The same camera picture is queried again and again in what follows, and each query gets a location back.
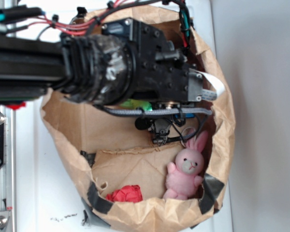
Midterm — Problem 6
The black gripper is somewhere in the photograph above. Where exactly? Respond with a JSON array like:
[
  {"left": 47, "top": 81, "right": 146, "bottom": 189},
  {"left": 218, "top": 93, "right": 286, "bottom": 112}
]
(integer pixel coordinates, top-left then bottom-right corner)
[{"left": 102, "top": 18, "right": 203, "bottom": 103}]

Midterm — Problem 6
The green plush animal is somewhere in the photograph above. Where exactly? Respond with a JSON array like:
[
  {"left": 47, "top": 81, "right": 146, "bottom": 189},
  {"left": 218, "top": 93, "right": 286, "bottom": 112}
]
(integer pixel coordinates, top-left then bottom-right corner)
[{"left": 119, "top": 99, "right": 152, "bottom": 111}]

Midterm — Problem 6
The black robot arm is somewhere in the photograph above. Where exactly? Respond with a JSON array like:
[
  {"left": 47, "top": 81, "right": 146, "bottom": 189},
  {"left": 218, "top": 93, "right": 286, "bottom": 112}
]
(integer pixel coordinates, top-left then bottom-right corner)
[{"left": 0, "top": 18, "right": 203, "bottom": 106}]

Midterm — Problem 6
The blue wooden block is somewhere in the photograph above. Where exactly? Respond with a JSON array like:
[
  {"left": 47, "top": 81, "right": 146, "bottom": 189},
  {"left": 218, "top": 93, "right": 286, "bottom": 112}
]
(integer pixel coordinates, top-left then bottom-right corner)
[{"left": 173, "top": 113, "right": 195, "bottom": 120}]

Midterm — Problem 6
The brown paper bag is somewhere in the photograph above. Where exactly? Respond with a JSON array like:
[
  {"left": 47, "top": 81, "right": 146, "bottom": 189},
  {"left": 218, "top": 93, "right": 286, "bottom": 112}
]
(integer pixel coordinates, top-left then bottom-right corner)
[{"left": 40, "top": 1, "right": 236, "bottom": 232}]

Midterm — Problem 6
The pink plush bunny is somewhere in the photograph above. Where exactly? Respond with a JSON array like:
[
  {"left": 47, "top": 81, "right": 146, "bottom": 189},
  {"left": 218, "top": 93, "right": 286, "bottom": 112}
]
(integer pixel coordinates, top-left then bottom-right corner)
[{"left": 163, "top": 131, "right": 208, "bottom": 200}]

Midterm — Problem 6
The red crumpled paper ball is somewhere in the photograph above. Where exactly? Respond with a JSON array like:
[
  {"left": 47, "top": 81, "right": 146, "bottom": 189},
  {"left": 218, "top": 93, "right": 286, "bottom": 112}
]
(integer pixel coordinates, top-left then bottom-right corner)
[{"left": 105, "top": 185, "right": 143, "bottom": 203}]

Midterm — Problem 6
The grey braided cable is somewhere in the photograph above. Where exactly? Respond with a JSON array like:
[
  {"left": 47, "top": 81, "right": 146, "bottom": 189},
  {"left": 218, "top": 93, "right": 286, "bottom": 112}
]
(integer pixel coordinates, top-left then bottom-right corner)
[{"left": 96, "top": 103, "right": 213, "bottom": 117}]

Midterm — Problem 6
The white flat ribbon cable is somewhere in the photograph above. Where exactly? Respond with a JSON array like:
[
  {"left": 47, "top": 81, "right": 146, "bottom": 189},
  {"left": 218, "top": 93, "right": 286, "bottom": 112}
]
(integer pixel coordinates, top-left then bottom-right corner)
[{"left": 195, "top": 70, "right": 226, "bottom": 101}]

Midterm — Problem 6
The red wire bundle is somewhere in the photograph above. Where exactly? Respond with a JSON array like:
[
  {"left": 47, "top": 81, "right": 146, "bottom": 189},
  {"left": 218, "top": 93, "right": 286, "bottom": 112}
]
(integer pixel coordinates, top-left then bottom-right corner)
[{"left": 26, "top": 0, "right": 126, "bottom": 37}]

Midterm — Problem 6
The aluminium frame rail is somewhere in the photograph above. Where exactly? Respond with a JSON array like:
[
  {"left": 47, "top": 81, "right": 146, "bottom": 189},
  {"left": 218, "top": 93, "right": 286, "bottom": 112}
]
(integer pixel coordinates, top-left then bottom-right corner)
[{"left": 0, "top": 0, "right": 16, "bottom": 232}]

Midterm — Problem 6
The silver corner bracket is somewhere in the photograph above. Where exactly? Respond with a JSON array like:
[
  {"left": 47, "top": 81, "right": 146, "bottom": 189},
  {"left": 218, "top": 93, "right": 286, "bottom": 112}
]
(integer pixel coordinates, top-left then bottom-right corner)
[{"left": 0, "top": 211, "right": 11, "bottom": 232}]

